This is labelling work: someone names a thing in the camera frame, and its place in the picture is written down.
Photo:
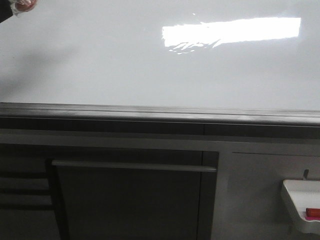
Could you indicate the red marker in tray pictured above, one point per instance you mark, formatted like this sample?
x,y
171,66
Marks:
x,y
312,212

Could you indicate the dark cabinet door panel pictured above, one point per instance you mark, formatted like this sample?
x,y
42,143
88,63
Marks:
x,y
131,201

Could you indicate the black whiteboard marker with tape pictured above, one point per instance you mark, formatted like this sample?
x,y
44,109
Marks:
x,y
22,6

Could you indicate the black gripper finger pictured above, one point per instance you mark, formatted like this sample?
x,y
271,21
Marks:
x,y
5,10

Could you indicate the dark whiteboard frame rail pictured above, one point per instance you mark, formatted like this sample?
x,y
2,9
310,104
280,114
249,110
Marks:
x,y
293,124

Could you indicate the white glossy whiteboard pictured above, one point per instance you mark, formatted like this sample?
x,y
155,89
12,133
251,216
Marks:
x,y
229,54

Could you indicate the white wall-mounted tray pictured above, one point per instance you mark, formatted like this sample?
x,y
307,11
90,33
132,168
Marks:
x,y
298,195

